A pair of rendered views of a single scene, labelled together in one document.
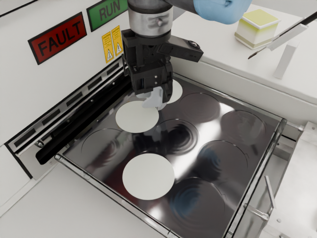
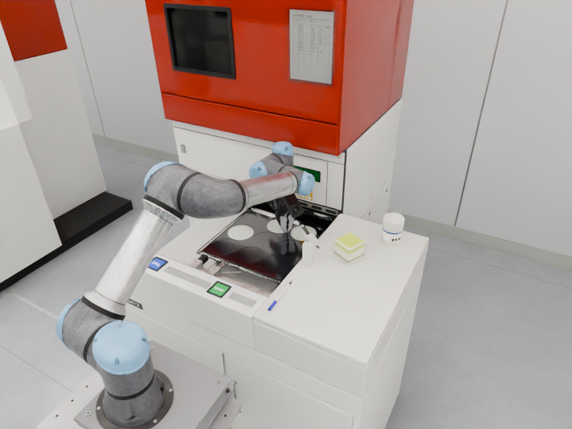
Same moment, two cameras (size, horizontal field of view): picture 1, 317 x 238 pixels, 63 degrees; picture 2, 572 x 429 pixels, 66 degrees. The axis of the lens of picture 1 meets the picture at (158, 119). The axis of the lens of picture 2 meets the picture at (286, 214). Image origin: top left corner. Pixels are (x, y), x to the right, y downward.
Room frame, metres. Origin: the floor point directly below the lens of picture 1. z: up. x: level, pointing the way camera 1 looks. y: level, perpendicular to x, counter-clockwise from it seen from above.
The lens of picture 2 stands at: (0.33, -1.40, 1.89)
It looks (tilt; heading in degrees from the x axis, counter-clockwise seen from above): 33 degrees down; 86
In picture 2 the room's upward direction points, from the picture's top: 1 degrees counter-clockwise
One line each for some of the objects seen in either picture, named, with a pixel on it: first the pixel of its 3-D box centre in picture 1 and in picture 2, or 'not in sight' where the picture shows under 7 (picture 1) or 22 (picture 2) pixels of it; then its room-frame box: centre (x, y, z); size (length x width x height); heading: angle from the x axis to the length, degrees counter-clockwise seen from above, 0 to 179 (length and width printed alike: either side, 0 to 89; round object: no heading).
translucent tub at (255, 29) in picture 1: (256, 29); (349, 248); (0.62, -0.25, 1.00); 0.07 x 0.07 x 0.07; 31
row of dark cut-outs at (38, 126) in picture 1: (94, 82); (288, 199); (0.46, 0.15, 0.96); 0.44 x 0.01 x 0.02; 146
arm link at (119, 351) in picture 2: not in sight; (122, 355); (-0.01, -0.68, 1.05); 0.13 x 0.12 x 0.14; 139
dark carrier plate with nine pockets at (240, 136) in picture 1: (176, 137); (265, 240); (0.35, -0.04, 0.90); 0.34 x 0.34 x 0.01; 56
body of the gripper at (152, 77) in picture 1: (148, 57); (283, 196); (0.42, 0.02, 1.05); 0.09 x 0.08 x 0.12; 113
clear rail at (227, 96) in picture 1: (214, 91); not in sight; (0.49, -0.14, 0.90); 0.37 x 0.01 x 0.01; 56
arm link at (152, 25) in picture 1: (151, 17); not in sight; (0.42, 0.01, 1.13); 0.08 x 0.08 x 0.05
